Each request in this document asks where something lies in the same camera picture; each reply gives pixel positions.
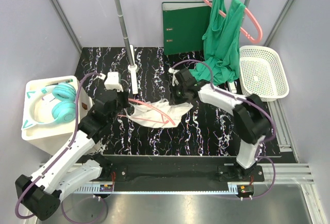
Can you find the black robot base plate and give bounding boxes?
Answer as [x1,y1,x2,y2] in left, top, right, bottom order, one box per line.
[105,155,265,194]

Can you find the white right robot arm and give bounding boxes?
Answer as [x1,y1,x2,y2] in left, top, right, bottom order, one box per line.
[169,68,271,181]

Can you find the green ring binder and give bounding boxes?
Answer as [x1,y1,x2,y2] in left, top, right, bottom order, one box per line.
[162,2,211,55]

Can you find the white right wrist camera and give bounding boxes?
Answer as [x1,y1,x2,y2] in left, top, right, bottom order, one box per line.
[168,68,180,86]

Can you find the pink clothes hanger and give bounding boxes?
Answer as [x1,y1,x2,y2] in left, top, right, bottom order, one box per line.
[118,99,178,129]

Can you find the green tank top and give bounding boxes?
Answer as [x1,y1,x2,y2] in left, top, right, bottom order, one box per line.
[202,0,245,86]

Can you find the white tank top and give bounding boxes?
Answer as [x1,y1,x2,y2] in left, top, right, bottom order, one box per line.
[126,99,193,129]

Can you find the pink hanger with green top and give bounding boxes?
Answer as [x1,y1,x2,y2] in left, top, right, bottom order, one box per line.
[203,0,263,44]

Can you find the white perforated plastic basket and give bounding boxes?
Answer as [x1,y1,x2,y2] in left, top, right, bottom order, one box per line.
[239,45,289,102]

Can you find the teal cat ear headphones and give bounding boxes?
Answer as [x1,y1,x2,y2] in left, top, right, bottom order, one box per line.
[21,82,77,130]

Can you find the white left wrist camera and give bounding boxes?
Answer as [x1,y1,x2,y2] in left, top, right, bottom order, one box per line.
[98,72,124,92]

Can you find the white storage drawer box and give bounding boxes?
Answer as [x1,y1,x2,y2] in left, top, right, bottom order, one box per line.
[22,75,93,155]

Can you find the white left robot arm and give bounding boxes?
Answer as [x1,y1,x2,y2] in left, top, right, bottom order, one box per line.
[15,90,129,220]

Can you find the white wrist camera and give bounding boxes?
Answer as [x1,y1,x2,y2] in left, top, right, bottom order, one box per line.
[168,68,180,86]
[98,72,124,92]

